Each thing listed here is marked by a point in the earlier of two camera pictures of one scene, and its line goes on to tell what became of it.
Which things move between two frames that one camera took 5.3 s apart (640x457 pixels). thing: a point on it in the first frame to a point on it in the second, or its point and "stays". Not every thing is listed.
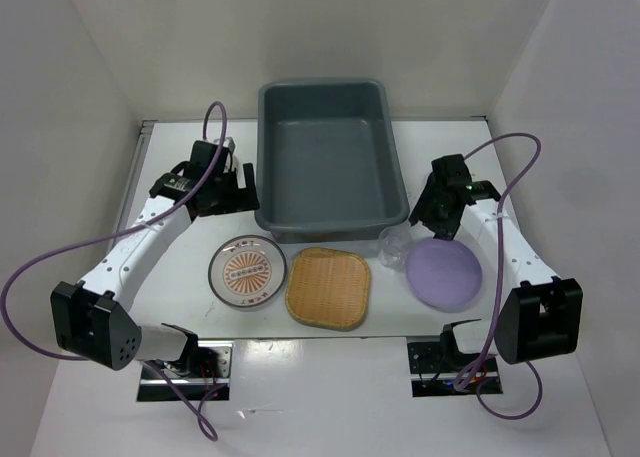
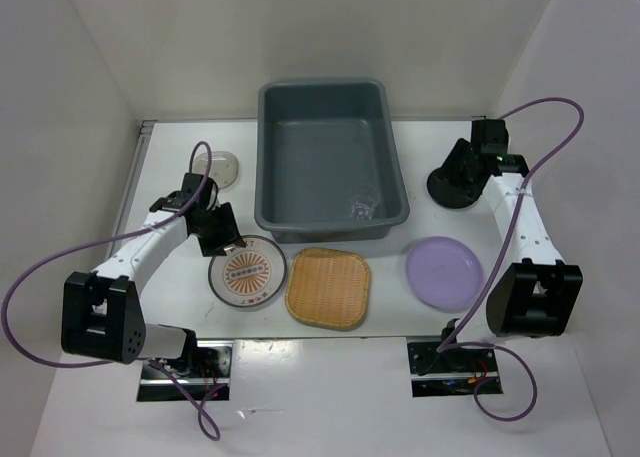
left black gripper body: (228, 198) to (219, 230)
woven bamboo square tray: (328, 289) stays
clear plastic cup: (394, 245) to (364, 202)
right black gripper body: (429, 209) to (460, 158)
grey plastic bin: (327, 167) stays
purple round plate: (444, 274) stays
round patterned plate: (247, 272) stays
